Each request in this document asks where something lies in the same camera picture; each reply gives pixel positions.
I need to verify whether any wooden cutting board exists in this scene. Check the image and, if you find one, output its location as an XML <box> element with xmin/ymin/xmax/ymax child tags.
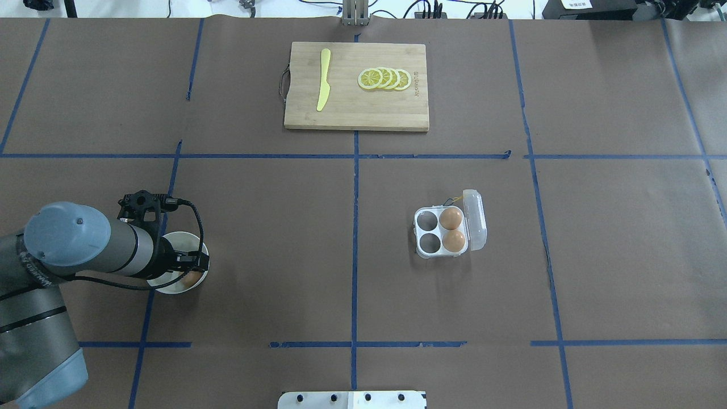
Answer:
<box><xmin>284</xmin><ymin>41</ymin><xmax>429</xmax><ymax>132</ymax></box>

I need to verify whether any yellow plastic knife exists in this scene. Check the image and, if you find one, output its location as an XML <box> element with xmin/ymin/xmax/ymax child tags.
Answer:
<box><xmin>316</xmin><ymin>48</ymin><xmax>332</xmax><ymax>112</ymax></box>

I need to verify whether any aluminium frame post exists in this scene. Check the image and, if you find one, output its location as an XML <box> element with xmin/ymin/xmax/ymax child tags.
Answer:
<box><xmin>342</xmin><ymin>0</ymin><xmax>370</xmax><ymax>26</ymax></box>

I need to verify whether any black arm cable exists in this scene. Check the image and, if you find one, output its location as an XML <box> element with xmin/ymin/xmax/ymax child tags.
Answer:
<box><xmin>74</xmin><ymin>198</ymin><xmax>206</xmax><ymax>291</ymax></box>

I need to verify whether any black computer case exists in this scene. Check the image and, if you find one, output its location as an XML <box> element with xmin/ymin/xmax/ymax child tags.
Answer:
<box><xmin>542</xmin><ymin>1</ymin><xmax>638</xmax><ymax>20</ymax></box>

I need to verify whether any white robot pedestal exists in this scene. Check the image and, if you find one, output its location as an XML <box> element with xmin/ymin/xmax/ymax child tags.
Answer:
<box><xmin>277</xmin><ymin>390</ymin><xmax>428</xmax><ymax>408</ymax></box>

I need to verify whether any white paper bowl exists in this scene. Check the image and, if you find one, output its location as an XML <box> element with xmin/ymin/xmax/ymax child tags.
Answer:
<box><xmin>147</xmin><ymin>231</ymin><xmax>210</xmax><ymax>294</ymax></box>

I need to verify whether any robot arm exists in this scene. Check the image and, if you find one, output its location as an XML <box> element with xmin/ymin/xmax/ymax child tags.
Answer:
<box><xmin>1</xmin><ymin>190</ymin><xmax>210</xmax><ymax>408</ymax></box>

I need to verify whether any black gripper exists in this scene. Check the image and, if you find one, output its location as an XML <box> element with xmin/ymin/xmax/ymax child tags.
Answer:
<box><xmin>157</xmin><ymin>237</ymin><xmax>210</xmax><ymax>274</ymax></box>

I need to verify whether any lemon slice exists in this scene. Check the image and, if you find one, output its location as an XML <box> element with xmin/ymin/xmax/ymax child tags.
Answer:
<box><xmin>384</xmin><ymin>68</ymin><xmax>400</xmax><ymax>90</ymax></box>
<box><xmin>376</xmin><ymin>67</ymin><xmax>395</xmax><ymax>90</ymax></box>
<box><xmin>357</xmin><ymin>68</ymin><xmax>384</xmax><ymax>90</ymax></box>
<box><xmin>393</xmin><ymin>69</ymin><xmax>411</xmax><ymax>91</ymax></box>

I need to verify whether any clear plastic egg box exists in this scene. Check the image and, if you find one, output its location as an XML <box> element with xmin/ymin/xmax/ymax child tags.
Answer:
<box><xmin>412</xmin><ymin>189</ymin><xmax>488</xmax><ymax>259</ymax></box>

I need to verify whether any brown egg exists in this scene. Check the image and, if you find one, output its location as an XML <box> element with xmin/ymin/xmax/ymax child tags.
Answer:
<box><xmin>179</xmin><ymin>270</ymin><xmax>203</xmax><ymax>289</ymax></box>
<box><xmin>442</xmin><ymin>230</ymin><xmax>467</xmax><ymax>253</ymax></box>
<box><xmin>439</xmin><ymin>206</ymin><xmax>464</xmax><ymax>231</ymax></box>

